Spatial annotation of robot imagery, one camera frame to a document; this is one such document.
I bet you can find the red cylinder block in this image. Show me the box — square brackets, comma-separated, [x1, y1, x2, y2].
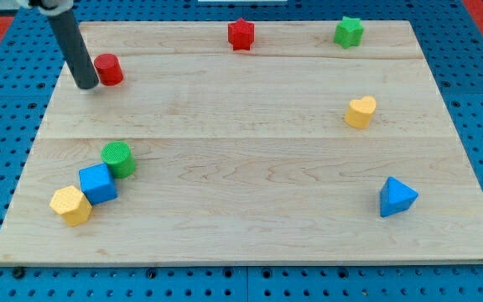
[93, 53, 123, 86]

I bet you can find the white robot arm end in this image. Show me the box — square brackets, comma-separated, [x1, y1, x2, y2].
[16, 0, 74, 17]

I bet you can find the red star block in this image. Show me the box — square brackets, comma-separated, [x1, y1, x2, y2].
[227, 18, 255, 50]

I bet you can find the green cylinder block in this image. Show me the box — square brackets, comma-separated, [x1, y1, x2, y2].
[101, 141, 137, 179]

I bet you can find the yellow heart block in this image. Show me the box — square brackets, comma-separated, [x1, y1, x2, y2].
[344, 96, 377, 129]

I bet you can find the blue cube block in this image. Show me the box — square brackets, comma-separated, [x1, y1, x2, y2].
[79, 164, 118, 206]

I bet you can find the green star block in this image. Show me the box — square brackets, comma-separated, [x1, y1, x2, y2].
[333, 16, 364, 49]

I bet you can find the blue triangle block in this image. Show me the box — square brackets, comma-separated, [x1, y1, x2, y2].
[380, 176, 418, 217]

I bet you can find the yellow hexagon block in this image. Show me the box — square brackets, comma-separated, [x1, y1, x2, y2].
[49, 185, 92, 227]

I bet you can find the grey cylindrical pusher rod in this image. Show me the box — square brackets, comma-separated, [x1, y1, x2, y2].
[48, 9, 99, 90]

